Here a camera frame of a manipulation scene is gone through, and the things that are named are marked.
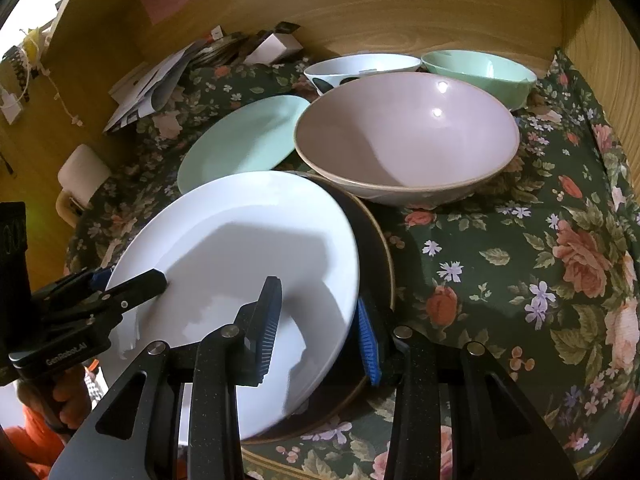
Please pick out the stack of white papers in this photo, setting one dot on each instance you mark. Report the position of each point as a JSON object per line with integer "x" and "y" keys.
{"x": 150, "y": 85}

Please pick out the person's left hand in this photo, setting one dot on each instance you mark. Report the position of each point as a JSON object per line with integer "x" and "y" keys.
{"x": 60, "y": 400}

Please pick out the white bowl with dark spots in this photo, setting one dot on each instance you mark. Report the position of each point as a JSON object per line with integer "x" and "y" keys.
{"x": 350, "y": 66}

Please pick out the small yellow object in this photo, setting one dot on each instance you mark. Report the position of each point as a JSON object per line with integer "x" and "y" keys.
{"x": 32, "y": 42}

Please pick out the mint green bowl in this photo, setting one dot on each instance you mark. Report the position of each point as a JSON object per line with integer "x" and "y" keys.
{"x": 480, "y": 67}

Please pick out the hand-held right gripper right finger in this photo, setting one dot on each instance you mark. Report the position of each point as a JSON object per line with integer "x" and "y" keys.
{"x": 369, "y": 347}

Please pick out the cream white jug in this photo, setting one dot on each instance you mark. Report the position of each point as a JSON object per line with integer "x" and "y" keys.
{"x": 82, "y": 170}

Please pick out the dark plate with brown rim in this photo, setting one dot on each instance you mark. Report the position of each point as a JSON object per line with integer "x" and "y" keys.
{"x": 374, "y": 260}

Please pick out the mint green plate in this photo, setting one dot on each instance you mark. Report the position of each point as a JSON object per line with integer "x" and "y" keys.
{"x": 240, "y": 145}

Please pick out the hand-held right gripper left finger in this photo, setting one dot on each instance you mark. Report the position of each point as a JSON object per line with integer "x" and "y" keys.
{"x": 265, "y": 332}

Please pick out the small white box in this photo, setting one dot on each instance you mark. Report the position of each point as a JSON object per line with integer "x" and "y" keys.
{"x": 272, "y": 50}

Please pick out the person's left forearm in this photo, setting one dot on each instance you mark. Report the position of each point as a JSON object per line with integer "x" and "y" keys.
{"x": 27, "y": 440}

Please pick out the white plate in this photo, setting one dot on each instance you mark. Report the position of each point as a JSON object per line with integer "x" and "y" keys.
{"x": 225, "y": 220}

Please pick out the dark floral tablecloth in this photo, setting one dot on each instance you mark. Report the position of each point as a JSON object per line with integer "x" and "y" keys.
{"x": 500, "y": 270}

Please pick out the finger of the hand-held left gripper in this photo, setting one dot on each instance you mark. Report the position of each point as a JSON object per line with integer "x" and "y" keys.
{"x": 100, "y": 280}
{"x": 142, "y": 287}

